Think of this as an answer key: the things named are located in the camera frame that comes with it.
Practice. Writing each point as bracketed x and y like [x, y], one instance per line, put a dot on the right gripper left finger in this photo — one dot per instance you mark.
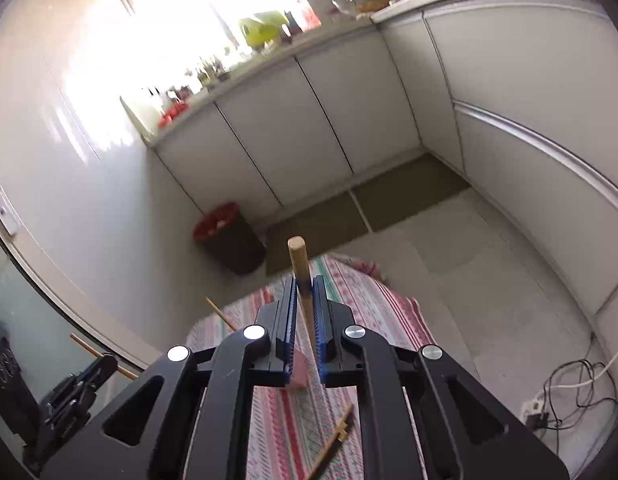
[187, 416]

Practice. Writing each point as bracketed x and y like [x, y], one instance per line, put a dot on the pink perforated utensil holder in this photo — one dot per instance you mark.
[299, 377]

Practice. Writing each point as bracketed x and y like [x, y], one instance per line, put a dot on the patterned woven tablecloth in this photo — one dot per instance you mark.
[289, 427]

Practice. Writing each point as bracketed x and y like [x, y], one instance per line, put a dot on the black chopstick gold band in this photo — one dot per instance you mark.
[333, 444]

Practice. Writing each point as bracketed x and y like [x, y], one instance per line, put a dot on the green yellow watering can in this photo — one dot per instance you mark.
[261, 28]

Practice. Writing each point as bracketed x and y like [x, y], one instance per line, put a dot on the dark red-rimmed waste bin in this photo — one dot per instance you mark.
[227, 236]

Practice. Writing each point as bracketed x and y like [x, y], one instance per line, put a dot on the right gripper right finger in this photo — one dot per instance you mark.
[421, 414]

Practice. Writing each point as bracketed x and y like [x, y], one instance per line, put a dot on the white power strip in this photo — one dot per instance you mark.
[532, 409]

